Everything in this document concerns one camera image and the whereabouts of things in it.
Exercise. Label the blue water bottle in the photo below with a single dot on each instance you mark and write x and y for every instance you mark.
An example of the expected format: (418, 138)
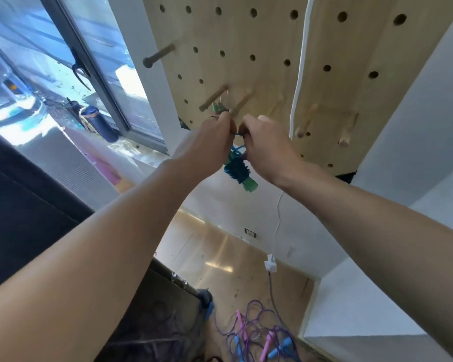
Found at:
(100, 126)

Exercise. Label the black water bottle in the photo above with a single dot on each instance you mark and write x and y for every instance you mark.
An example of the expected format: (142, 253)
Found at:
(73, 109)

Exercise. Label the person's left fingers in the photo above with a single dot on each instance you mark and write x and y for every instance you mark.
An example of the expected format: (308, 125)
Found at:
(226, 122)

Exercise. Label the wooden pegboard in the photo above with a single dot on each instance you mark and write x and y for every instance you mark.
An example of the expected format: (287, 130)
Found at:
(256, 41)

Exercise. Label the person's left forearm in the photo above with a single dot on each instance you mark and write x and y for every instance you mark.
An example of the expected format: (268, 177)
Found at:
(98, 256)

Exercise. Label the person's right forearm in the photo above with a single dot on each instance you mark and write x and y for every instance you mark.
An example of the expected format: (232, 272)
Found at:
(381, 237)

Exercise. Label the wall outlet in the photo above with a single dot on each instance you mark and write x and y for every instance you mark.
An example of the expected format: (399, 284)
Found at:
(250, 232)

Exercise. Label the light wooden peg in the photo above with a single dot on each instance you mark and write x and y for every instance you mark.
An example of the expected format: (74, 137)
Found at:
(305, 122)
(348, 131)
(213, 97)
(243, 101)

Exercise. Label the person's right fingers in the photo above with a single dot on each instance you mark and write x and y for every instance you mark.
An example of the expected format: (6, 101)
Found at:
(255, 123)

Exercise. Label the grey window frame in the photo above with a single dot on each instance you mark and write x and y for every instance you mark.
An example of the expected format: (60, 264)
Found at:
(94, 64)

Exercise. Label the white power adapter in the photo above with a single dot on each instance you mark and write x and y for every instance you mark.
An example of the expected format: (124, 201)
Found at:
(270, 264)

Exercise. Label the white appliance box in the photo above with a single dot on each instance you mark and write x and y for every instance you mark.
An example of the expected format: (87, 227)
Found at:
(64, 165)

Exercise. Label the pink sheet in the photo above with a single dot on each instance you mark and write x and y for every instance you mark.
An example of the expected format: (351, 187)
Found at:
(105, 169)

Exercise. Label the person's right hand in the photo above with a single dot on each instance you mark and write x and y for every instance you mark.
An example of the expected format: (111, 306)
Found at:
(270, 150)

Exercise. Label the person's left hand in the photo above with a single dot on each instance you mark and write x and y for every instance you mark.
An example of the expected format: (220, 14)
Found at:
(202, 146)

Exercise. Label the dark wooden peg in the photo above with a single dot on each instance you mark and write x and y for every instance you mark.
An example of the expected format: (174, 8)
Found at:
(158, 55)

